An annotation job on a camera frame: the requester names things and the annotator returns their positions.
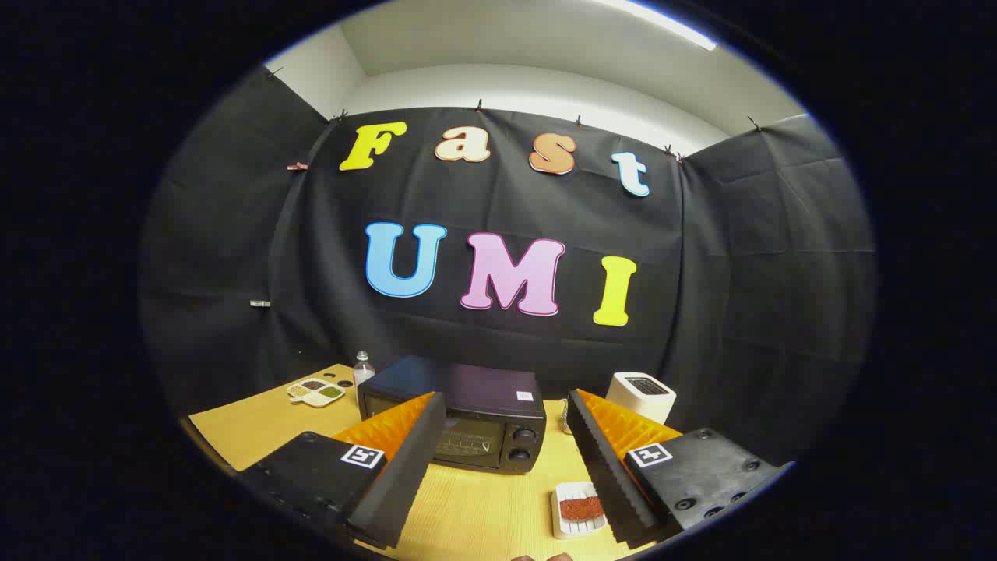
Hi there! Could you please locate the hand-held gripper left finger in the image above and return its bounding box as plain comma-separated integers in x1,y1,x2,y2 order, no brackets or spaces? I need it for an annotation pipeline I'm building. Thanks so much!
234,391,447,550

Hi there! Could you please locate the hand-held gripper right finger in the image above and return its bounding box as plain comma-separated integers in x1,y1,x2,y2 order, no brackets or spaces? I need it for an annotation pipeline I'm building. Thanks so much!
566,388,795,548

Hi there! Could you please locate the brown steak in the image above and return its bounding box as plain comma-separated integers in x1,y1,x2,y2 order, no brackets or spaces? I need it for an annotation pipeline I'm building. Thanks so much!
558,496,605,521

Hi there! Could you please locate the black toaster oven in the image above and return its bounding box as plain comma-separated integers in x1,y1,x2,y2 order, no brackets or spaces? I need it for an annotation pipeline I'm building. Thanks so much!
357,355,548,475

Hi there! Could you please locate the white toaster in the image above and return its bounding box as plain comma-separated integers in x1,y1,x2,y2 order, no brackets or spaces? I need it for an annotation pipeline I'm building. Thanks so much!
605,372,677,425

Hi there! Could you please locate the white rectangular dish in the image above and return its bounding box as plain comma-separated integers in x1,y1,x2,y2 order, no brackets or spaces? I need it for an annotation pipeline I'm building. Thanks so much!
551,482,608,540

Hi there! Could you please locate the white divided condiment dish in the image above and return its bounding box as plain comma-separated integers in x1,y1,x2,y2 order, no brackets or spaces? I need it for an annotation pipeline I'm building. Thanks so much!
286,377,347,408

